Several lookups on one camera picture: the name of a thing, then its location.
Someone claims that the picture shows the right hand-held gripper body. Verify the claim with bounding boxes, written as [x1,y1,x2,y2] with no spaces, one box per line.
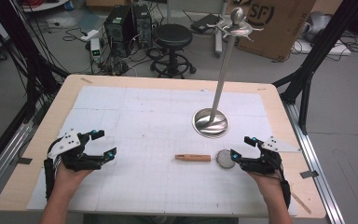
[248,135,301,175]

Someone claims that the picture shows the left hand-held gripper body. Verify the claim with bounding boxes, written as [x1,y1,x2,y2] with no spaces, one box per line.
[47,128,90,173]

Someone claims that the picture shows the wooden-handled metal mesh strainer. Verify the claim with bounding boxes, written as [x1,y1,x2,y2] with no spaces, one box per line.
[174,148,237,170]

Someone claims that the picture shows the person's right hand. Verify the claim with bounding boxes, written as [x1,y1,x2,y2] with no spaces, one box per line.
[248,170,284,194]

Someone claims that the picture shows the person's left hand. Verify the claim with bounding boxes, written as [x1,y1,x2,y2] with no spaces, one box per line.
[55,162,93,189]

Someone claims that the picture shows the tan tape strip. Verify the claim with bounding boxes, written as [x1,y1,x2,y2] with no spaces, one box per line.
[291,191,312,216]

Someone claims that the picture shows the white paper mat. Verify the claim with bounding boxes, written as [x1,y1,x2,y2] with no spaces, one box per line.
[26,85,298,217]

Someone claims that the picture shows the metal hook stand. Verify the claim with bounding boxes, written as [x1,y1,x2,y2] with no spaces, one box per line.
[192,7,265,139]

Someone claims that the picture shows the small device with green display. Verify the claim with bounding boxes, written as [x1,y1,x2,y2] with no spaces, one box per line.
[89,37,103,63]

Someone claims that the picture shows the white power strip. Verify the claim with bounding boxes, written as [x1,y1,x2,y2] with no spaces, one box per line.
[79,29,101,43]

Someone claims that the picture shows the large black computer tower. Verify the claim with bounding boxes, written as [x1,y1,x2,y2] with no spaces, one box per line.
[103,5,135,59]

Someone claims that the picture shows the brown cardboard box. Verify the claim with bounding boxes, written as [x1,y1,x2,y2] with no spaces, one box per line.
[237,0,319,63]

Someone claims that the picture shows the slim black computer tower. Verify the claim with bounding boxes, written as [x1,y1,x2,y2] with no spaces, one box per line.
[132,3,154,49]

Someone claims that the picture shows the black round stool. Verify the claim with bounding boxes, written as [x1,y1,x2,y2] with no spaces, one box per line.
[145,23,198,79]

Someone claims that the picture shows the flat black case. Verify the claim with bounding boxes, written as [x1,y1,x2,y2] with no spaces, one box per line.
[190,13,222,35]

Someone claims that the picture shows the aluminium rail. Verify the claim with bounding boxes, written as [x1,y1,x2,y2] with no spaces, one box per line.
[0,119,35,204]
[282,102,346,224]

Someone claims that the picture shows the black frame strut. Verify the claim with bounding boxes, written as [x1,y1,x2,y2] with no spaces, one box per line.
[272,0,358,135]
[0,0,71,124]

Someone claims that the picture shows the white metal post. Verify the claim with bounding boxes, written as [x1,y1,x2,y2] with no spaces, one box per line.
[213,0,228,59]

